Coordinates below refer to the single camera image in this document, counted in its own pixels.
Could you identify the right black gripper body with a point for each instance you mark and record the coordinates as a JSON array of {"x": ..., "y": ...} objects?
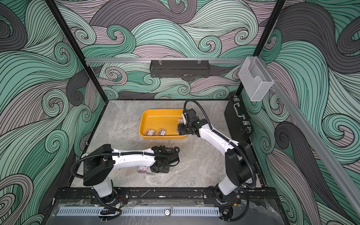
[{"x": 185, "y": 129}]

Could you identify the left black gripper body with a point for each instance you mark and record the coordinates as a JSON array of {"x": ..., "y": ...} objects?
[{"x": 165, "y": 169}]

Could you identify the paper clip box removed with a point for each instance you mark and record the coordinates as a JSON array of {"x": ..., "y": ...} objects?
[
  {"x": 143, "y": 169},
  {"x": 149, "y": 171}
]

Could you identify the yellow plastic storage tray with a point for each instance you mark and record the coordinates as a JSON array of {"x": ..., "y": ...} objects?
[{"x": 161, "y": 118}]

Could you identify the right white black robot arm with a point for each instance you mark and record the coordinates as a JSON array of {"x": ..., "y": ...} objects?
[{"x": 240, "y": 170}]

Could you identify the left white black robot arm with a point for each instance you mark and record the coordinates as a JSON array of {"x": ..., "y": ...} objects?
[{"x": 94, "y": 169}]

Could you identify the paper clip box barcode side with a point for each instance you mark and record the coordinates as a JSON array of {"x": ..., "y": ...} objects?
[{"x": 162, "y": 132}]

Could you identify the paper clip box top left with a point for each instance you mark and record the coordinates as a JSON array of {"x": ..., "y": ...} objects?
[{"x": 151, "y": 132}]

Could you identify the black briefcase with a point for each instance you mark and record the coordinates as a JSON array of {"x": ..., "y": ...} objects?
[{"x": 238, "y": 120}]

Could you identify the aluminium rail back wall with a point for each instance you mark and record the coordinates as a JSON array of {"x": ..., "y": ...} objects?
[{"x": 148, "y": 60}]

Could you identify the aluminium rail wall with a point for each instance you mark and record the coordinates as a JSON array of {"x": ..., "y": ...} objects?
[
  {"x": 337, "y": 171},
  {"x": 148, "y": 60}
]

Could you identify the black wall-mounted tray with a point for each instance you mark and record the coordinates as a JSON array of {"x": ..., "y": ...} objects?
[{"x": 179, "y": 69}]

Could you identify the white slotted cable duct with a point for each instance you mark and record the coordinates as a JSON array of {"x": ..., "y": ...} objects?
[{"x": 142, "y": 211}]

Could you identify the clear acrylic wall holder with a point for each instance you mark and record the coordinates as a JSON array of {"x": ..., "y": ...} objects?
[{"x": 256, "y": 78}]

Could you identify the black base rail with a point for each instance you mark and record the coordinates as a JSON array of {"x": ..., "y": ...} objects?
[{"x": 136, "y": 195}]

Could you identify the aluminium rail right wall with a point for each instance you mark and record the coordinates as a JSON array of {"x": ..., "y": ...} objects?
[{"x": 337, "y": 171}]

